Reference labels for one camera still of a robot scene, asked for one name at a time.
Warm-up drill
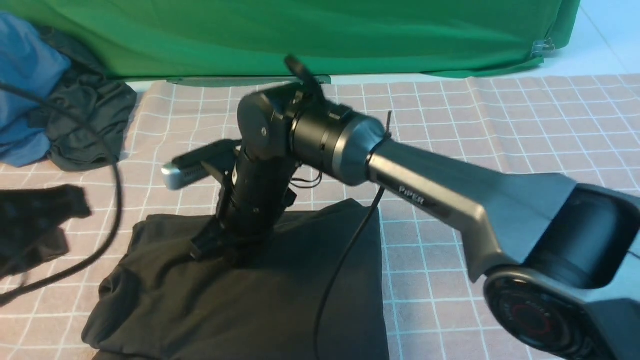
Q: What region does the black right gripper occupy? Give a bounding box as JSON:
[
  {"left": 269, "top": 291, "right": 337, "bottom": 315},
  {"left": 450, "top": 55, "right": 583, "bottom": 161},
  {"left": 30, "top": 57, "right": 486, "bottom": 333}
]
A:
[{"left": 189, "top": 147, "right": 298, "bottom": 267}]

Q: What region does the dark gray crumpled garment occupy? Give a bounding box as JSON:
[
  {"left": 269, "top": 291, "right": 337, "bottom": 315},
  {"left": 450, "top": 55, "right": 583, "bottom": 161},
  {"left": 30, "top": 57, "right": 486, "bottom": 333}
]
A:
[{"left": 27, "top": 26, "right": 138, "bottom": 173}]

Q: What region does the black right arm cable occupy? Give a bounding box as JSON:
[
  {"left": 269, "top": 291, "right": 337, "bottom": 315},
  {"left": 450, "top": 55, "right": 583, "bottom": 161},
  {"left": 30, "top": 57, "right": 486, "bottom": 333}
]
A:
[{"left": 285, "top": 55, "right": 393, "bottom": 360}]

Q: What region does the gray right robot arm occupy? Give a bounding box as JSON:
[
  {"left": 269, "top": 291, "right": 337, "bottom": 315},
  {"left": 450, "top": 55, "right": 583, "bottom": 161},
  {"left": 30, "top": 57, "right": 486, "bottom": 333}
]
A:
[{"left": 198, "top": 83, "right": 639, "bottom": 360}]

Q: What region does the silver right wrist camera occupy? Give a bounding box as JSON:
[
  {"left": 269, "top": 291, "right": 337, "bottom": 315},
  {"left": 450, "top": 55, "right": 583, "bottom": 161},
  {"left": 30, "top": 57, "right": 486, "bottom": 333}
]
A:
[{"left": 161, "top": 139, "right": 242, "bottom": 191}]

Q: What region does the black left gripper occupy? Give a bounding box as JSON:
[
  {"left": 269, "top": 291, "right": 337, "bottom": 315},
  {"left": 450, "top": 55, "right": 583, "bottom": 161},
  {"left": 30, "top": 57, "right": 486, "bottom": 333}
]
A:
[{"left": 0, "top": 184, "right": 92, "bottom": 278}]

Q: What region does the pink grid-pattern tablecloth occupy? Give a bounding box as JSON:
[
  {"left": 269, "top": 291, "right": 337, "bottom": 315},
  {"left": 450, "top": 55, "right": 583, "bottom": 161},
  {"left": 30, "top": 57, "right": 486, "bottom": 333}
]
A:
[{"left": 0, "top": 75, "right": 640, "bottom": 360}]

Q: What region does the blue crumpled garment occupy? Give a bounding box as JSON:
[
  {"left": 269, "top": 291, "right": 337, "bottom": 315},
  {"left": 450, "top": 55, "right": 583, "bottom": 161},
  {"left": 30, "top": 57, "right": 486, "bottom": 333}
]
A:
[{"left": 0, "top": 12, "right": 71, "bottom": 167}]

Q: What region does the metal binder clip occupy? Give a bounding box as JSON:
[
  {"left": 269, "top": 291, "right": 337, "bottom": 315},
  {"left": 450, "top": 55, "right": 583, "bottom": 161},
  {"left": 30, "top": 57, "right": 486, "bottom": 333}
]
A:
[{"left": 530, "top": 38, "right": 556, "bottom": 58}]

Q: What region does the gray backdrop base bar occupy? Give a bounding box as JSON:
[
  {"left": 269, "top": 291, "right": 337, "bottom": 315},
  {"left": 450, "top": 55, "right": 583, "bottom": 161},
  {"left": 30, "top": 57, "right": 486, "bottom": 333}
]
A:
[{"left": 166, "top": 75, "right": 300, "bottom": 88}]

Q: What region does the green backdrop cloth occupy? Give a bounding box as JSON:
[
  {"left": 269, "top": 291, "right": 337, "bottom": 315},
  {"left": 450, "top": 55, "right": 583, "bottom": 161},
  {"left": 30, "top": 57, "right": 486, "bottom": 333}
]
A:
[{"left": 1, "top": 0, "right": 580, "bottom": 79}]

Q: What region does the dark gray long-sleeve top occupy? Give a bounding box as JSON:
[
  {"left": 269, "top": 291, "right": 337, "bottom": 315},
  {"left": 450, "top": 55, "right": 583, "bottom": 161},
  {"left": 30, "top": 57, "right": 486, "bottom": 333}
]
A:
[{"left": 81, "top": 199, "right": 369, "bottom": 360}]

